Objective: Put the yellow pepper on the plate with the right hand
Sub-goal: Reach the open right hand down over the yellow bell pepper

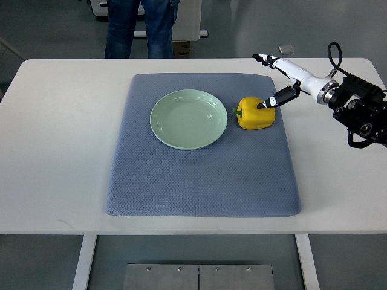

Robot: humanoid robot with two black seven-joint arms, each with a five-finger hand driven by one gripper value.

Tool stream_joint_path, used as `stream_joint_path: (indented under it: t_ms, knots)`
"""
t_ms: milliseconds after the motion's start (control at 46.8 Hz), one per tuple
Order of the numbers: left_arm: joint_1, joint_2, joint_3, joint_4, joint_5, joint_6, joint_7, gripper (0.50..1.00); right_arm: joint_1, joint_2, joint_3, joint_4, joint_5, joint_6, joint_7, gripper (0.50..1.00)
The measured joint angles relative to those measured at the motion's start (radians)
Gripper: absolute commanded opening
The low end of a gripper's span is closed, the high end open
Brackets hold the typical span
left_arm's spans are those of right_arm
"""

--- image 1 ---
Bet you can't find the blue quilted mat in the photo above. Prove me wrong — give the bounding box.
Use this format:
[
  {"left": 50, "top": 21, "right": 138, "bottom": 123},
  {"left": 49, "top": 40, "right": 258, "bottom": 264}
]
[{"left": 105, "top": 73, "right": 301, "bottom": 218}]

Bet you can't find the white machine with slot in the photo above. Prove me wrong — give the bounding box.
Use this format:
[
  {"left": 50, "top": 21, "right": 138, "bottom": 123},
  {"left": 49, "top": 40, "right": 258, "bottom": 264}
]
[{"left": 87, "top": 0, "right": 145, "bottom": 21}]

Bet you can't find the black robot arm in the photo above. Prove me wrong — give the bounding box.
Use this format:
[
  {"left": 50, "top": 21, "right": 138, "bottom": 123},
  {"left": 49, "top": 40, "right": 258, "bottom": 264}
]
[{"left": 327, "top": 42, "right": 386, "bottom": 149}]

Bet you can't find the brown cardboard box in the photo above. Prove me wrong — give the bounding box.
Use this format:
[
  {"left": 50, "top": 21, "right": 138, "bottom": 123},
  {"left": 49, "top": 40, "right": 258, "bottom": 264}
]
[{"left": 172, "top": 41, "right": 191, "bottom": 59}]

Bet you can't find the white table leg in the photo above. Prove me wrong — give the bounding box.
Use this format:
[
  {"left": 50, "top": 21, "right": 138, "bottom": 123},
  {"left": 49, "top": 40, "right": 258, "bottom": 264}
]
[
  {"left": 295, "top": 234, "right": 320, "bottom": 290},
  {"left": 72, "top": 234, "right": 97, "bottom": 290}
]

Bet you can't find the white table right leg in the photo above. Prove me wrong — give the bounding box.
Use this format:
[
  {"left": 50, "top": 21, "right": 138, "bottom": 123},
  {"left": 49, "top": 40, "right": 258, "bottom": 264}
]
[{"left": 295, "top": 234, "right": 320, "bottom": 290}]

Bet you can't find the light green plate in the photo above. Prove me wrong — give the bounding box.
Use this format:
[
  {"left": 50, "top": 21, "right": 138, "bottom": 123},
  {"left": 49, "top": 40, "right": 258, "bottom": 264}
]
[{"left": 150, "top": 89, "right": 228, "bottom": 150}]

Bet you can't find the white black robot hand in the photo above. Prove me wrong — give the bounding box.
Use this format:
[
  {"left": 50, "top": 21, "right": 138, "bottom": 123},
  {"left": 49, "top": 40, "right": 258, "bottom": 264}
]
[{"left": 252, "top": 54, "right": 339, "bottom": 109}]

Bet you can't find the person in blue jeans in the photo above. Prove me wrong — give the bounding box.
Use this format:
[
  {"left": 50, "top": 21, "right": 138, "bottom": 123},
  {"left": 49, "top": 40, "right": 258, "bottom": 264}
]
[{"left": 105, "top": 0, "right": 180, "bottom": 59}]

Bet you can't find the yellow bell pepper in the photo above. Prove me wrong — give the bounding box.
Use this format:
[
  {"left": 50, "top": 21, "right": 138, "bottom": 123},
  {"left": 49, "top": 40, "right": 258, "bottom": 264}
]
[{"left": 233, "top": 97, "right": 276, "bottom": 130}]

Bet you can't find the white table left leg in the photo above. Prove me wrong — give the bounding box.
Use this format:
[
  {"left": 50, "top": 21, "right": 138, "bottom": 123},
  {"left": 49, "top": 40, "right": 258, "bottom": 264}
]
[{"left": 72, "top": 234, "right": 97, "bottom": 290}]

